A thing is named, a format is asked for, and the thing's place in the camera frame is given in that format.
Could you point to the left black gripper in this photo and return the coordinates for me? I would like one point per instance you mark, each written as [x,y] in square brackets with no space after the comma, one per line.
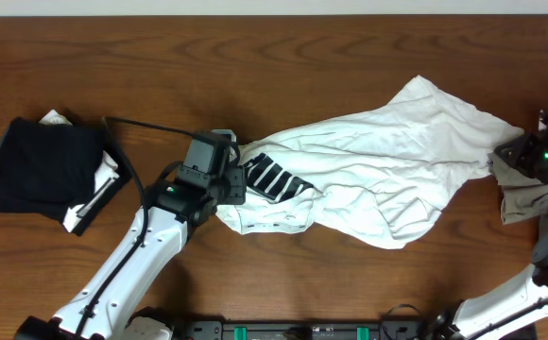
[236,184]

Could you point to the white Puma t-shirt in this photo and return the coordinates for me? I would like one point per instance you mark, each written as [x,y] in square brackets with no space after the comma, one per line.
[382,176]

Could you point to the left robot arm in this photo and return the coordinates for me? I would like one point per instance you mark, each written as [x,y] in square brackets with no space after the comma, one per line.
[180,200]

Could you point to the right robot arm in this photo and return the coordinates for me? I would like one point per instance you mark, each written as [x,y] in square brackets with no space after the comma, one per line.
[515,304]

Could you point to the grey-beige shirt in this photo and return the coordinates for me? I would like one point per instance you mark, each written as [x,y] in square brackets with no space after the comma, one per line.
[523,198]

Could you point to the folded black white shirt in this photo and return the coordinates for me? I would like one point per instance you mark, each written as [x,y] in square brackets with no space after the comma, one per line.
[99,189]

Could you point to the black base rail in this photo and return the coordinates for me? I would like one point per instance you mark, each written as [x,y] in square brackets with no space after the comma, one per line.
[388,329]

